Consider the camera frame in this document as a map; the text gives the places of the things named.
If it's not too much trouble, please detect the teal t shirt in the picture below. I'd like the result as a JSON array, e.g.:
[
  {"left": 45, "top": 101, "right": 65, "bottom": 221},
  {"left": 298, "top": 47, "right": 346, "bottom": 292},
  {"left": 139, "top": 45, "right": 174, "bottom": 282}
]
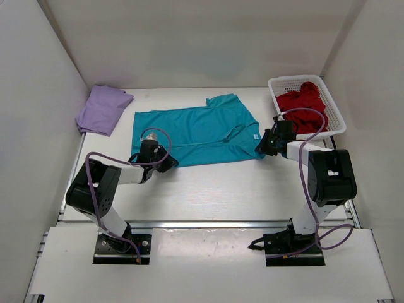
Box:
[{"left": 131, "top": 93, "right": 264, "bottom": 167}]

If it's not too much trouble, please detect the purple t shirt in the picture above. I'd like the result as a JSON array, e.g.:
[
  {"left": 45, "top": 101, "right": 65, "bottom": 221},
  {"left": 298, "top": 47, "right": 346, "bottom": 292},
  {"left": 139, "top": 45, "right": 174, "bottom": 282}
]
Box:
[{"left": 75, "top": 85, "right": 134, "bottom": 137}]

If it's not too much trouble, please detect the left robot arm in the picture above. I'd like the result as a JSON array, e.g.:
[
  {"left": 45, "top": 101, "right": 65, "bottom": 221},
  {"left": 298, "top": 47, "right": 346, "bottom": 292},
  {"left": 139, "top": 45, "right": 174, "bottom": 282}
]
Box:
[{"left": 66, "top": 139, "right": 179, "bottom": 251}]

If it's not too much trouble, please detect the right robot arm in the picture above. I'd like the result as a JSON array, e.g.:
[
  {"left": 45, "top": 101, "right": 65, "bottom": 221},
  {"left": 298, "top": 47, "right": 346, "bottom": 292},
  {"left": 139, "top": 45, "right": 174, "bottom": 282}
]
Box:
[{"left": 255, "top": 121, "right": 357, "bottom": 243}]

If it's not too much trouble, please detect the red t shirt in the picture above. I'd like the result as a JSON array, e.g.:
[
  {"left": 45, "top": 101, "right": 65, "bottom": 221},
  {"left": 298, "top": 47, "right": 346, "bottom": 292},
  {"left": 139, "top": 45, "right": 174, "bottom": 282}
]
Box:
[{"left": 276, "top": 81, "right": 330, "bottom": 135}]

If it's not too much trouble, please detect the white plastic basket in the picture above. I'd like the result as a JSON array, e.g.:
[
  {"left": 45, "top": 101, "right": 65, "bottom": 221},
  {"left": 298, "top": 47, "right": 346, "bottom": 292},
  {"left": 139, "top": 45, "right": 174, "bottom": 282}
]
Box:
[{"left": 268, "top": 74, "right": 347, "bottom": 140}]

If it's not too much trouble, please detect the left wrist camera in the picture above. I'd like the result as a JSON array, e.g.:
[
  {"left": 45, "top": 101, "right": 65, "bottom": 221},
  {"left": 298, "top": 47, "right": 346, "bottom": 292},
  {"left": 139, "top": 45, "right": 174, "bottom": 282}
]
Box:
[{"left": 141, "top": 131, "right": 158, "bottom": 141}]

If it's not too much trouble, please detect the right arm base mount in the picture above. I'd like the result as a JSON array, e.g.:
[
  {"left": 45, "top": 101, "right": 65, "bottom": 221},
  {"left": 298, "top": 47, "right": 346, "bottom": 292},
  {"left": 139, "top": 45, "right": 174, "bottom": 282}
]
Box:
[{"left": 248, "top": 225, "right": 325, "bottom": 267}]

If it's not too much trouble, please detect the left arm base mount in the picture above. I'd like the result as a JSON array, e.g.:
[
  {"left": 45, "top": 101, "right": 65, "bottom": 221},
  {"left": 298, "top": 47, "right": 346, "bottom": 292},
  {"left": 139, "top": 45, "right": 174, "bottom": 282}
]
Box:
[{"left": 93, "top": 232, "right": 152, "bottom": 265}]

